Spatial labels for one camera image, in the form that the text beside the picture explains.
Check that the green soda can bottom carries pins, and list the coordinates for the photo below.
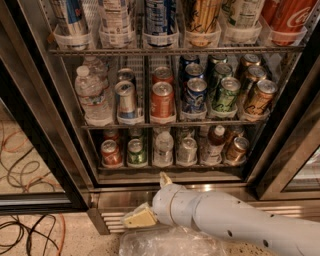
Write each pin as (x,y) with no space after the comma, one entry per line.
(136,154)

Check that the silver soda can bottom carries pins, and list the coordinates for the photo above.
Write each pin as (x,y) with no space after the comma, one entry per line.
(187,151)

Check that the red coke can front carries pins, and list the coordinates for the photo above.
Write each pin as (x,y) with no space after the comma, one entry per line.
(110,152)

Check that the blue soda can front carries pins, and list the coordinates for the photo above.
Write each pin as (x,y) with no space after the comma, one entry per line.
(194,96)

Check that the steel fridge base grille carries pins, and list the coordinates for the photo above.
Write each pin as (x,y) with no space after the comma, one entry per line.
(110,204)

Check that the blue white can top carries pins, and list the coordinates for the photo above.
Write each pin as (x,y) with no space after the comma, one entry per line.
(160,23)

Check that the gold soda can front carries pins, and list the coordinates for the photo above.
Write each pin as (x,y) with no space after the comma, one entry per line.
(260,96)

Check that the gold tall can top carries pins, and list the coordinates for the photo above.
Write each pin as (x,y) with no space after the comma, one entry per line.
(200,19)

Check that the glass fridge door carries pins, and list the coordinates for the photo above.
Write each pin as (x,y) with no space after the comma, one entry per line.
(40,97)
(291,140)

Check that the green soda can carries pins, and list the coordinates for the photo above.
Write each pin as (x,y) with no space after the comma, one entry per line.
(136,154)
(226,94)

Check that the clear plastic bag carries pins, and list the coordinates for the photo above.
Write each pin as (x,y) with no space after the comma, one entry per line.
(169,241)

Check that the clear water bottle bottom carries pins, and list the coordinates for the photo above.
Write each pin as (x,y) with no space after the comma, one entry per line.
(163,150)

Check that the orange soda can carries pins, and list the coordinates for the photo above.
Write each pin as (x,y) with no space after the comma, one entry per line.
(162,100)
(162,74)

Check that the green soda can front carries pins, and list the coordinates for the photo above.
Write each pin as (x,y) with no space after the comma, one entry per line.
(226,94)

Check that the large water bottle middle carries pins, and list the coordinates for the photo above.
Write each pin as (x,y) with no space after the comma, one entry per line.
(92,97)

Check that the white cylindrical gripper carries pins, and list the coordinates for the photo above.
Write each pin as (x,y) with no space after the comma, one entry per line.
(162,204)

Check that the left glass fridge door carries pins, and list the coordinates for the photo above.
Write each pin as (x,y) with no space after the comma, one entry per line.
(40,97)

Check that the orange soda can behind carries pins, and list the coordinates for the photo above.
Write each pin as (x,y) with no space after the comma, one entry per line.
(162,74)

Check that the orange soda can front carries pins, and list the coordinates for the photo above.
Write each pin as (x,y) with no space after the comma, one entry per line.
(162,100)

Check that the red coca-cola bottle top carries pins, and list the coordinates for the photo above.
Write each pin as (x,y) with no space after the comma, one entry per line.
(286,19)

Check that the right glass fridge door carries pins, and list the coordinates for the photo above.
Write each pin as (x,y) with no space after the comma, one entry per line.
(291,140)

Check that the brown tea bottle bottom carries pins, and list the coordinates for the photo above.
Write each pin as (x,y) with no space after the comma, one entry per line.
(214,144)

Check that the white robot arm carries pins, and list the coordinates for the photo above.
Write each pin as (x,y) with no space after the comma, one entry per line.
(224,216)

